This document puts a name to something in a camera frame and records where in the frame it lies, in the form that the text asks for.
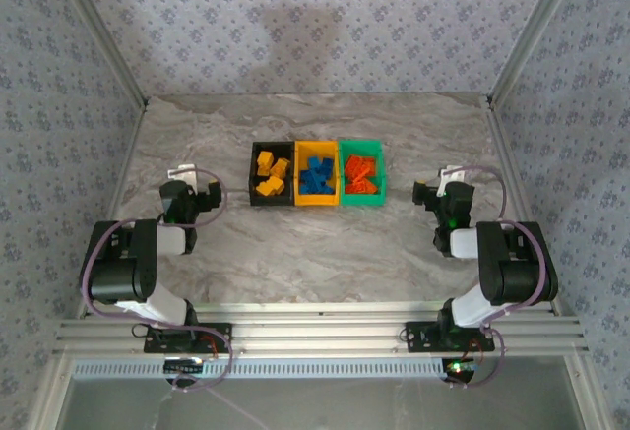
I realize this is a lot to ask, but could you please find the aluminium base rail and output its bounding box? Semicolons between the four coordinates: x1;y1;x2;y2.
52;301;590;356

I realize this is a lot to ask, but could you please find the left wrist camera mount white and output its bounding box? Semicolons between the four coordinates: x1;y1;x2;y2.
166;164;199;188

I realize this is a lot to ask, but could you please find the aluminium frame post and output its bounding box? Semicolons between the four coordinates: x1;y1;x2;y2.
486;0;590;109
562;353;609;430
27;354;76;430
51;0;151;107

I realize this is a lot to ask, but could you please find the aluminium side rail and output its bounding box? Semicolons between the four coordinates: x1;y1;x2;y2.
484;97;568;316
73;99;150;321

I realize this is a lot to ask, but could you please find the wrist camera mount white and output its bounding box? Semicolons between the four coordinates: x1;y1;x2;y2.
438;165;467;198
166;164;199;188

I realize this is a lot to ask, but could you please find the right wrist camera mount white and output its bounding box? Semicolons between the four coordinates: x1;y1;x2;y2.
438;165;467;198

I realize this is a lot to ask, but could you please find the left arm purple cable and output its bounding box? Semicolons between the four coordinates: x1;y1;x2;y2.
80;167;233;397

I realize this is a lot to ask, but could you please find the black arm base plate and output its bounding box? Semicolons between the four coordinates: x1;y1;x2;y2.
143;322;233;355
404;320;496;354

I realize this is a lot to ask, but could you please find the yellow plastic bin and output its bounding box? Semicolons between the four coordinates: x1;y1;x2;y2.
292;140;343;207

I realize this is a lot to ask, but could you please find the small circuit board with LED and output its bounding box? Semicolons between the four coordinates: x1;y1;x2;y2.
163;357;206;375
441;357;481;385

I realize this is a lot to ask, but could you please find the black plastic bin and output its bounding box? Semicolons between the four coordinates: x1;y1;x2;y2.
248;140;298;207

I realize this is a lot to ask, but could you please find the grey metal panel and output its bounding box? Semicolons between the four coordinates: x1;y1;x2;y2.
62;378;588;430

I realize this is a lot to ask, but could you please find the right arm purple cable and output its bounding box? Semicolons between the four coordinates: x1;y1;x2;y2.
445;165;548;390

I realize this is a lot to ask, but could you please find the green plastic bin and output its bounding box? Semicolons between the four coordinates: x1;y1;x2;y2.
337;139;387;208

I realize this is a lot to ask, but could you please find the slotted grey cable duct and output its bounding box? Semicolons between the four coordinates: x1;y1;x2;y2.
72;356;447;381

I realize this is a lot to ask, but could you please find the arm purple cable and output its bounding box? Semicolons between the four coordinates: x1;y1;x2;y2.
445;165;548;390
80;167;233;397

